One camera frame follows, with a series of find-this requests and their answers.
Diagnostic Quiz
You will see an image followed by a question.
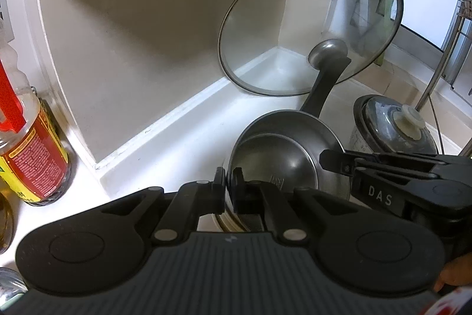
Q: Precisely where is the steel saucepan with black handle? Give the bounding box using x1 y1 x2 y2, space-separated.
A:
228 57 353 207

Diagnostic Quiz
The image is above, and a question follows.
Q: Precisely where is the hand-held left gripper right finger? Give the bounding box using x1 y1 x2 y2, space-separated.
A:
230 168 355 244

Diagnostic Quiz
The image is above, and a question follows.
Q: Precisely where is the wire dish rack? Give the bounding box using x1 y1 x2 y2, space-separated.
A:
415 0 472 113

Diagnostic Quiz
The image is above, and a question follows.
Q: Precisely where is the person's right hand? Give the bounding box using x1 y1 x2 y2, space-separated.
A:
433 252 472 294

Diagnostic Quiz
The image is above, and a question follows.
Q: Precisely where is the red white patterned cloth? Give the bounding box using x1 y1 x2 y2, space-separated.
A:
420 285 466 315

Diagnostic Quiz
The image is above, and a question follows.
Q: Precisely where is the glass pot lid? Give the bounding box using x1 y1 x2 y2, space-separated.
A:
218 0 405 97

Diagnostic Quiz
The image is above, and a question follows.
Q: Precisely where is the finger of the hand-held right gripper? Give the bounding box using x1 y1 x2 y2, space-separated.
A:
319 149 436 187
344 151 472 172

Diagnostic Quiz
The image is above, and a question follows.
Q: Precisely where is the large steel basin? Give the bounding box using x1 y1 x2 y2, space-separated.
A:
0 266 29 301

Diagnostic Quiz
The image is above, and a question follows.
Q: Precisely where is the sauce bottle with red handle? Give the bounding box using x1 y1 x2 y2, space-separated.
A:
0 16 71 207

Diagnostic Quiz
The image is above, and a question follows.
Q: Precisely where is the small steel bowl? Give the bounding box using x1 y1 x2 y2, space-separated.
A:
230 133 322 192

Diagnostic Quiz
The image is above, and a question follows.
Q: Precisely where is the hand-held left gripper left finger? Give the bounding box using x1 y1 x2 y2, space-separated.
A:
99 167 227 242

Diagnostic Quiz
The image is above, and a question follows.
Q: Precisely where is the large dark oil bottle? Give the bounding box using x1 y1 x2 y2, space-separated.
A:
0 190 16 257

